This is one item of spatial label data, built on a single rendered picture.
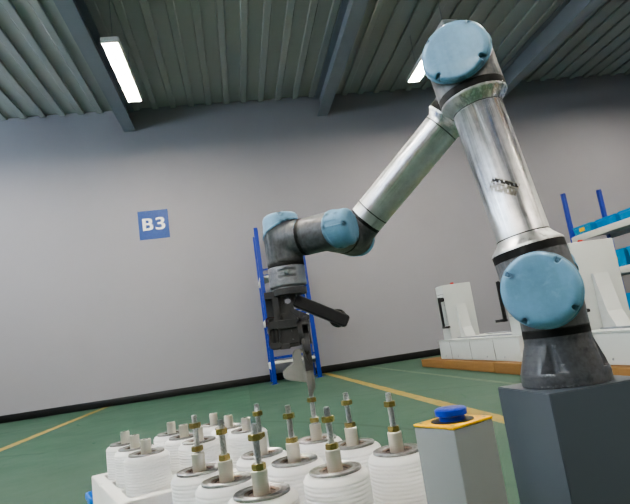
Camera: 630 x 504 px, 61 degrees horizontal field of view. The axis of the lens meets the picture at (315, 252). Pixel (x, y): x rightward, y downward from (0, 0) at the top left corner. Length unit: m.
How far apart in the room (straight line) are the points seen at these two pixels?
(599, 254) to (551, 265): 2.83
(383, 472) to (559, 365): 0.36
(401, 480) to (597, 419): 0.34
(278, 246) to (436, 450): 0.52
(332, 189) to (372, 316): 1.90
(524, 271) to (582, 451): 0.31
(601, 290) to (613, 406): 2.61
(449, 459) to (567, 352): 0.39
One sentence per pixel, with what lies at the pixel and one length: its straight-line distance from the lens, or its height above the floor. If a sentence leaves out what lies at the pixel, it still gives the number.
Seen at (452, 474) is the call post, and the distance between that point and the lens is 0.70.
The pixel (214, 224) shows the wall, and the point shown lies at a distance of 7.48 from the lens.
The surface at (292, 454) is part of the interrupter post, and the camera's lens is 0.91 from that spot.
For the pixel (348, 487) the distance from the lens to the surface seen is 0.78.
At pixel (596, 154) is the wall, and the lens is 9.57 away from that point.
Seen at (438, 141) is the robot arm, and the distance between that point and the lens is 1.11.
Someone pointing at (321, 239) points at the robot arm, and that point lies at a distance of 1.01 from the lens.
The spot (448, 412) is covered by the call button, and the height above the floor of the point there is 0.33.
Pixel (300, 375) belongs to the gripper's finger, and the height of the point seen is 0.38.
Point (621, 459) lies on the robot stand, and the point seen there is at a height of 0.18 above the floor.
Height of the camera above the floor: 0.44
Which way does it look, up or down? 9 degrees up
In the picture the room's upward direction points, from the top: 8 degrees counter-clockwise
